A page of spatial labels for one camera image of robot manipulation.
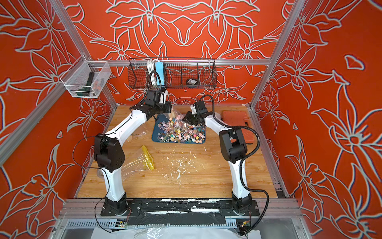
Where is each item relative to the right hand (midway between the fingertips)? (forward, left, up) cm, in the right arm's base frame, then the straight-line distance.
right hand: (183, 117), depth 97 cm
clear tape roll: (-36, +46, -10) cm, 59 cm away
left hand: (+2, +7, +10) cm, 12 cm away
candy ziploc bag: (-29, +22, -7) cm, 37 cm away
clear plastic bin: (+13, +61, +21) cm, 66 cm away
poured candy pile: (-6, +5, -7) cm, 11 cm away
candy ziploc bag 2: (+1, +5, +1) cm, 5 cm away
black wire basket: (+23, +3, +19) cm, 30 cm away
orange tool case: (+6, -41, -8) cm, 42 cm away
